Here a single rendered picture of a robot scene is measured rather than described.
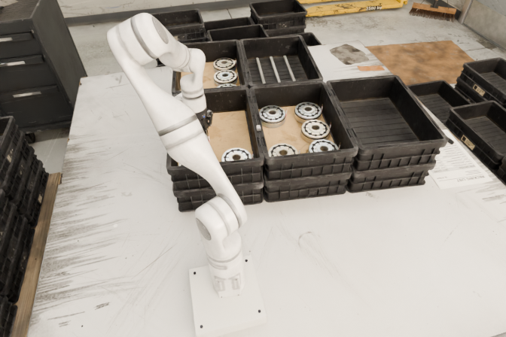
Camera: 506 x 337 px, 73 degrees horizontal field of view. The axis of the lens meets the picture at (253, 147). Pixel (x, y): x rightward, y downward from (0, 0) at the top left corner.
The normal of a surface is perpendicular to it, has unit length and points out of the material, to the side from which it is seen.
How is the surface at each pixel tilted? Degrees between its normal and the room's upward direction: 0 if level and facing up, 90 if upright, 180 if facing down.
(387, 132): 0
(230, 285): 86
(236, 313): 4
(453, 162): 0
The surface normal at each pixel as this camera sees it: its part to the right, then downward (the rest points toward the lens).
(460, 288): -0.01, -0.72
